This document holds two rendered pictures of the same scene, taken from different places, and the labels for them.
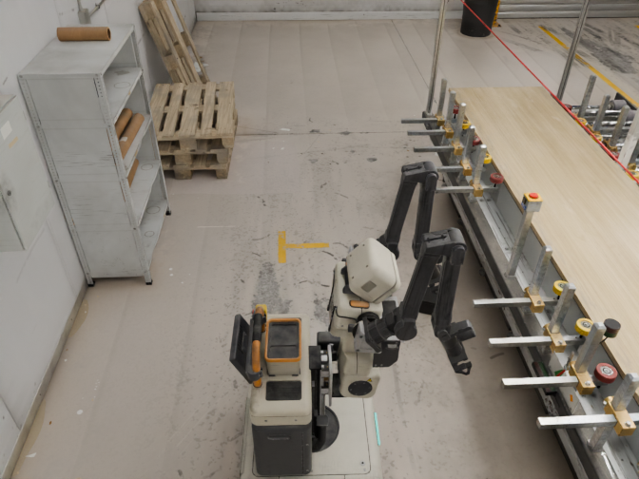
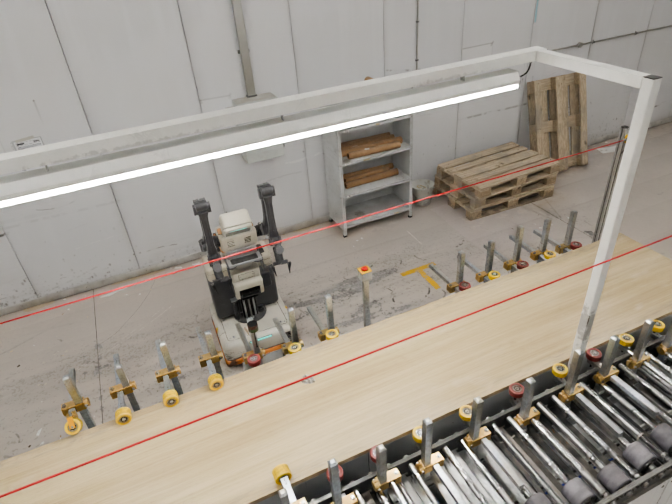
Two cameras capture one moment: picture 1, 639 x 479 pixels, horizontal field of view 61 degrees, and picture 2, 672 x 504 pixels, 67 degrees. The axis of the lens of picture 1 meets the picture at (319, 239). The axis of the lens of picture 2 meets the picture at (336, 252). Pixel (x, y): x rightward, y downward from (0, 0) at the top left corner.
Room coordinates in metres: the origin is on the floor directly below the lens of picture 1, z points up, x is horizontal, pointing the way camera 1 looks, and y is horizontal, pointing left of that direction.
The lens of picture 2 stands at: (1.26, -3.41, 3.07)
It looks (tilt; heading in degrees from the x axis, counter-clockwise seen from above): 34 degrees down; 72
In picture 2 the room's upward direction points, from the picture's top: 5 degrees counter-clockwise
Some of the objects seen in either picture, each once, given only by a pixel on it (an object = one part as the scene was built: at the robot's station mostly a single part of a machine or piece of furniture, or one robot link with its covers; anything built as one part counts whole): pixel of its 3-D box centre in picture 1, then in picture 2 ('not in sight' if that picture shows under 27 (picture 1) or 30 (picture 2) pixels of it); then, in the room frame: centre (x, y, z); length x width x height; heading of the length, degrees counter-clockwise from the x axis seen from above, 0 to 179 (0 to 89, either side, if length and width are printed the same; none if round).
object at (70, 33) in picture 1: (84, 33); not in sight; (3.42, 1.46, 1.59); 0.30 x 0.08 x 0.08; 94
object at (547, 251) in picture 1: (535, 285); (330, 324); (1.95, -1.05, 0.88); 0.04 x 0.04 x 0.48; 4
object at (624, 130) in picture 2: (441, 53); (612, 193); (4.26, -0.94, 1.20); 0.15 x 0.12 x 1.00; 4
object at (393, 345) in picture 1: (380, 325); (244, 261); (1.57, -0.26, 0.99); 0.28 x 0.16 x 0.22; 2
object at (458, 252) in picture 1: (447, 288); (207, 232); (1.36, -0.43, 1.40); 0.11 x 0.06 x 0.43; 2
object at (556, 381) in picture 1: (554, 382); (246, 345); (1.41, -0.97, 0.84); 0.43 x 0.03 x 0.04; 94
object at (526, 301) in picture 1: (517, 302); (321, 326); (1.91, -0.96, 0.80); 0.43 x 0.03 x 0.04; 94
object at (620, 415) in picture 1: (618, 415); (211, 358); (1.18, -1.10, 0.95); 0.14 x 0.06 x 0.05; 4
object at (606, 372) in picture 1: (602, 378); (255, 364); (1.42, -1.16, 0.85); 0.08 x 0.08 x 0.11
